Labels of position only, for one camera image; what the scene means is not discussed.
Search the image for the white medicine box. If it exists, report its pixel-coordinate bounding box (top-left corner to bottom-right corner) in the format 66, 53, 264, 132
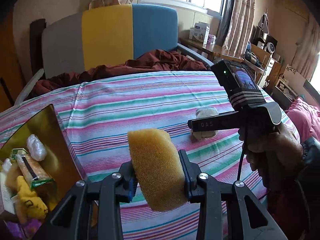
0, 177, 18, 215

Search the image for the green white box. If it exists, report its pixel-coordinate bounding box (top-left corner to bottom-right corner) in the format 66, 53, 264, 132
9, 147, 29, 160

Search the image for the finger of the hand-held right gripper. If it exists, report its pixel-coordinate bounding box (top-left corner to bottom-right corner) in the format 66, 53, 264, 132
187, 112, 242, 133

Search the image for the pink striped curtain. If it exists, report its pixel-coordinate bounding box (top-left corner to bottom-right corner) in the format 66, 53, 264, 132
221, 0, 258, 55

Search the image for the gold tin box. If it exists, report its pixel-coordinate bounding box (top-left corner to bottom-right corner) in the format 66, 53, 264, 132
0, 104, 87, 240

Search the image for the purple snack packet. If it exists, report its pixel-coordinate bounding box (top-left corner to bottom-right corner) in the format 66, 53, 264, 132
5, 220, 43, 240

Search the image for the wooden wardrobe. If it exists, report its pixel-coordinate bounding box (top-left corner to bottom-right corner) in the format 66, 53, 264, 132
0, 10, 25, 110

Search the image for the wooden shelf unit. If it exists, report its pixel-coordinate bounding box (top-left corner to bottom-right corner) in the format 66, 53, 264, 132
244, 44, 283, 88

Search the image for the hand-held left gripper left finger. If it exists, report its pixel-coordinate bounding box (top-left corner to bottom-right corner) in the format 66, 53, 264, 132
50, 161, 138, 240

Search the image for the dark red blanket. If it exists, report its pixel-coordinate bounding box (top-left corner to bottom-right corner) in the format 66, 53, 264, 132
26, 49, 208, 100

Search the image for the green-edged snack bar packet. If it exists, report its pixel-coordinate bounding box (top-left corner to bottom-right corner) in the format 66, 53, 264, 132
15, 154, 54, 189

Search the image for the white cardboard box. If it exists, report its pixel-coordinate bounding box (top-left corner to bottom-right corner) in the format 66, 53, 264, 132
194, 22, 210, 45

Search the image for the black cable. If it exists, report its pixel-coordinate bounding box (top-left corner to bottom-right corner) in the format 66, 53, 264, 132
235, 127, 250, 182

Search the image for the person's right hand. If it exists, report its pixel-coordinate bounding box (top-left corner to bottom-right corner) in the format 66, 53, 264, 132
237, 123, 304, 188

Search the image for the black stereo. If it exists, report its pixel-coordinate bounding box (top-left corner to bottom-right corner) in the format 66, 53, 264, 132
252, 26, 278, 54

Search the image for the grey bed rail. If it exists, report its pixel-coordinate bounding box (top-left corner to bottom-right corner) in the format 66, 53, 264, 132
176, 43, 215, 68

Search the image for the black rolled mat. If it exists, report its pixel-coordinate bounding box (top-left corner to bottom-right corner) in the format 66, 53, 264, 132
29, 19, 47, 68

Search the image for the pink red quilt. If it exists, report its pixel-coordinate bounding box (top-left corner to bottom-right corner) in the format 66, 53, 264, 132
285, 97, 320, 143

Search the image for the wooden desk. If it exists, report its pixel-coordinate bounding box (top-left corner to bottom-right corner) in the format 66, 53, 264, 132
179, 37, 244, 63

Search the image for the white bed rail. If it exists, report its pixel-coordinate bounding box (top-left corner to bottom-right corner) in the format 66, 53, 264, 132
14, 67, 45, 105

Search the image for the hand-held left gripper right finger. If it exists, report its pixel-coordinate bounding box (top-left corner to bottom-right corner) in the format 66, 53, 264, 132
178, 149, 289, 240

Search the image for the white item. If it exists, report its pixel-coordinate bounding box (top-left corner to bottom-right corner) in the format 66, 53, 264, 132
26, 134, 47, 162

